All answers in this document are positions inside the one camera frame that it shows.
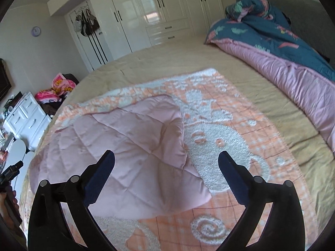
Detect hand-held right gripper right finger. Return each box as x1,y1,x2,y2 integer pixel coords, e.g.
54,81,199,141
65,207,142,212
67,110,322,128
217,150,307,251

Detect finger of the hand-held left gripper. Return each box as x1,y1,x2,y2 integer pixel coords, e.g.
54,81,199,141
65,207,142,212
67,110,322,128
10,161,24,175

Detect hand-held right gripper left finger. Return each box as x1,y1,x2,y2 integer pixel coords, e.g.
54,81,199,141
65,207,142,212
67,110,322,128
27,150,116,251

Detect pink quilted jacket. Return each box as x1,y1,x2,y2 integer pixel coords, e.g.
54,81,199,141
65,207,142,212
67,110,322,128
27,94,212,219

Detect person's left hand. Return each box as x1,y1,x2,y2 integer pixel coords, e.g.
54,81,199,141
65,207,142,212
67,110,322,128
0,188,20,224

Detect white rounded chair back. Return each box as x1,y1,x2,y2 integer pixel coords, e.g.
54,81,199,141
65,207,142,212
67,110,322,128
5,139,27,178
14,150,36,191

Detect orange white plush blanket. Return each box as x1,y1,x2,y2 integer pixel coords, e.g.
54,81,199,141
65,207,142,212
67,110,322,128
19,68,318,251

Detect white dresser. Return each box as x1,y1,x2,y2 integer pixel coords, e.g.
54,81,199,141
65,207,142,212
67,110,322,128
3,91,53,152

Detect dark television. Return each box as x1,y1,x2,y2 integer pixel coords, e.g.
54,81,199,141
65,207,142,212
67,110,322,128
0,58,12,101

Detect pink cartoon blanket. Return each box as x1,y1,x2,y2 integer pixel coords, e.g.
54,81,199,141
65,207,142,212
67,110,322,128
35,73,77,102

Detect bed with beige sheet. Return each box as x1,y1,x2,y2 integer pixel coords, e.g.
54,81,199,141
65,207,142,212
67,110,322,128
34,35,335,243

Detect blue floral quilt pink lining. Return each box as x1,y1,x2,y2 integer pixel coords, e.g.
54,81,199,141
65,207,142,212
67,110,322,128
204,0,335,152

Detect hanging bags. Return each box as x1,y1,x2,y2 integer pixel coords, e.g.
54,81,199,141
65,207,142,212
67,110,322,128
73,8,100,36

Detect white wardrobe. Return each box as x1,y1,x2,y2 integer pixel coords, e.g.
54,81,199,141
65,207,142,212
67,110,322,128
47,0,228,71

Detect grey headboard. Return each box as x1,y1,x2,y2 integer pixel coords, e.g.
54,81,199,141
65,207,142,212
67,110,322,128
236,0,335,66

